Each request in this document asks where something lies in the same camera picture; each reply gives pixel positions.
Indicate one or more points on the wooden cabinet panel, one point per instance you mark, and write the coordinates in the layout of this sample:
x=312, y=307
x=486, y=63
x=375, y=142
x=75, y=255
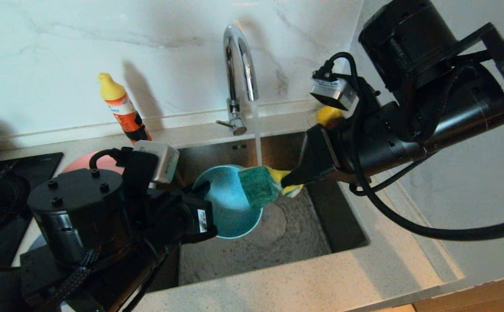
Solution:
x=486, y=299

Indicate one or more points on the pink plastic plate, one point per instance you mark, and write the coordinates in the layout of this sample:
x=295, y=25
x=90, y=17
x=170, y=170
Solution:
x=79, y=164

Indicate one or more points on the teal plastic bowl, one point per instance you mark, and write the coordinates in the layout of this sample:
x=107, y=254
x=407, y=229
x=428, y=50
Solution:
x=230, y=208

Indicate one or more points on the yellow fish-shaped sponge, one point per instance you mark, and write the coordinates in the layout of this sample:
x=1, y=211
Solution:
x=258, y=186

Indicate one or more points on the black glass cooktop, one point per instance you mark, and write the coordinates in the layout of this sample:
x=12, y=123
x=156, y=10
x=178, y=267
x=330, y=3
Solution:
x=1, y=195

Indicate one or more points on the stainless steel sink basin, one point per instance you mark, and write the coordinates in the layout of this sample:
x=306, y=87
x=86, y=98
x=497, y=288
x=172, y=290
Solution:
x=286, y=234

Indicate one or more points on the yellow pear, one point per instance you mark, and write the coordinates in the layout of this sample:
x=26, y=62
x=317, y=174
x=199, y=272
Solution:
x=327, y=116

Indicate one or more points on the chrome gooseneck faucet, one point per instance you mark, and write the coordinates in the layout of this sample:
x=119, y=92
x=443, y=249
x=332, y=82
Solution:
x=234, y=108

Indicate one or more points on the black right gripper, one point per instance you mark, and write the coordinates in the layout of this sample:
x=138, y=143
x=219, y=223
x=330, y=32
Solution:
x=364, y=143

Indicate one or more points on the orange detergent bottle yellow cap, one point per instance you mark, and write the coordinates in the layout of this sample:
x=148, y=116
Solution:
x=124, y=112

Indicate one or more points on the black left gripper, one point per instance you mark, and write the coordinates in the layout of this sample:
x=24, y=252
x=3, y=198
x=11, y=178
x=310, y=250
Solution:
x=178, y=216

